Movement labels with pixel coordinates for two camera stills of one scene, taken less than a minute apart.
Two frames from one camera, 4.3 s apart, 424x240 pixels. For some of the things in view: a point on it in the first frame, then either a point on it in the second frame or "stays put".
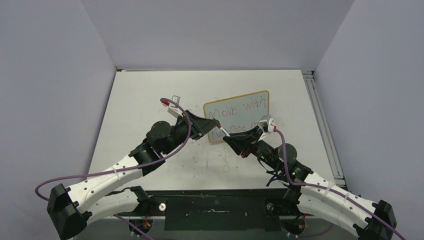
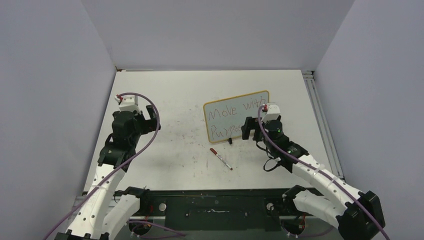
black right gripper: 240,141 to 247,127
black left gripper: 200,126 to 149,125
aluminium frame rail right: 308,76 stays put
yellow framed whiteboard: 237,114 stays put
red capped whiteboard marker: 226,133 to 219,157
